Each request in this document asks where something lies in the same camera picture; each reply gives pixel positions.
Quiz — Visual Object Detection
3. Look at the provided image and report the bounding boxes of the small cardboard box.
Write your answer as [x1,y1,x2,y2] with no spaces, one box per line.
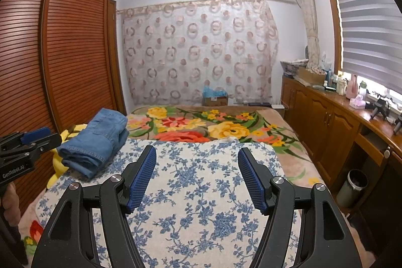
[205,95,229,107]

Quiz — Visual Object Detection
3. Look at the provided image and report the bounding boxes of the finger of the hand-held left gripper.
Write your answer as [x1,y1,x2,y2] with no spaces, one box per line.
[30,133,62,159]
[20,127,51,144]

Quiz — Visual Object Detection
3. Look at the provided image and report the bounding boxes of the light blue denim jeans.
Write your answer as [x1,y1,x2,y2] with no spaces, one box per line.
[59,117,129,178]

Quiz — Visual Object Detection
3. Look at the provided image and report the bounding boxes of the white jars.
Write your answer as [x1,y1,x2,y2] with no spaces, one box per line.
[335,76,348,95]

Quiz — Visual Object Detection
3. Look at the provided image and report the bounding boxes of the person's left hand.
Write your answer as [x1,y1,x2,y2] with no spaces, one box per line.
[0,183,22,225]

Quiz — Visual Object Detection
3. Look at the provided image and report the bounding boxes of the flowered tan blanket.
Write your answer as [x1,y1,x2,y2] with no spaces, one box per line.
[17,105,315,259]

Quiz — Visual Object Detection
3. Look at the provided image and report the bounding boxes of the small black tripod device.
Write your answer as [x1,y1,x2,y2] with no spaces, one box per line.
[370,98,390,122]
[392,113,402,135]

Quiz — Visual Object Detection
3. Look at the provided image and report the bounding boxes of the blue plastic bag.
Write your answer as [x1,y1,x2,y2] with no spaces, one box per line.
[203,86,227,98]

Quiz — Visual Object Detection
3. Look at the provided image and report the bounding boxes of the grey trash bin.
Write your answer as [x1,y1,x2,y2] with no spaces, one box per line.
[336,169,369,207]

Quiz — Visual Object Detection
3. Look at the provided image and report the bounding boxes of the yellow plush toy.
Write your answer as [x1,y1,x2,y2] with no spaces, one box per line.
[47,124,91,190]

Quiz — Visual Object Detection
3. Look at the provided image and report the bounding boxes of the white quilt with blue flowers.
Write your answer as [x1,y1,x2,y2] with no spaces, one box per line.
[36,136,300,268]

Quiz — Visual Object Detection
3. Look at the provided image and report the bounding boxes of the beige window curtain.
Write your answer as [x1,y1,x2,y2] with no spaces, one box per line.
[291,0,321,68]

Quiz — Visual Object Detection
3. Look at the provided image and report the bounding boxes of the wooden side cabinet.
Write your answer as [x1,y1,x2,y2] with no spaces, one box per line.
[280,75,402,218]

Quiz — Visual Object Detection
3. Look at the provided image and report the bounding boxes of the wooden window frame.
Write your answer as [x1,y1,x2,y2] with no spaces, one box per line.
[320,0,344,74]

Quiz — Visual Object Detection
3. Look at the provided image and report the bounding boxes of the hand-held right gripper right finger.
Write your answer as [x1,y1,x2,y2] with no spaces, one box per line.
[237,147,366,268]

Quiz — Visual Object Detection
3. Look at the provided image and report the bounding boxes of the circle-patterned sheer curtain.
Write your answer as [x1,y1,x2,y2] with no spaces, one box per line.
[116,0,280,107]

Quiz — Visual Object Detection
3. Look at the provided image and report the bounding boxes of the wooden louvred wardrobe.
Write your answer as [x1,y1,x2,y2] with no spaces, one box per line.
[0,0,128,215]

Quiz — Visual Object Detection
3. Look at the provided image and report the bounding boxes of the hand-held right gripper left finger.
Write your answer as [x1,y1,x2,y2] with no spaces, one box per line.
[30,145,158,268]

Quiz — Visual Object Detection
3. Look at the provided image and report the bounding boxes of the flat cardboard box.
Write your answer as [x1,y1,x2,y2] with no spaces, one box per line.
[297,67,327,85]

